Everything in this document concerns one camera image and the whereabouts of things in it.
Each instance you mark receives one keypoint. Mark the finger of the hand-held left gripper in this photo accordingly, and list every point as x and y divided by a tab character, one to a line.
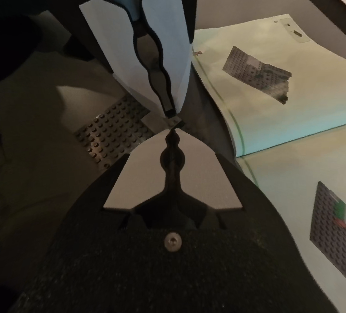
110	34
173	20

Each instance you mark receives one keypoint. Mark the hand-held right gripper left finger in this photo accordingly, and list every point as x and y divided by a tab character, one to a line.
135	183

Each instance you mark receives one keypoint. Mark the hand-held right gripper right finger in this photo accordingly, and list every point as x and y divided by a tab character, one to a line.
210	180

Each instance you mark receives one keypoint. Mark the grey studded brick baseplate model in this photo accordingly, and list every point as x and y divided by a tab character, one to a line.
108	131

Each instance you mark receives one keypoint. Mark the small grey brick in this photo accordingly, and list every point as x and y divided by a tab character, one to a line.
173	121

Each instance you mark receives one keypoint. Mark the open white instruction booklet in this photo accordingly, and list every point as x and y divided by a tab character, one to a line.
270	107

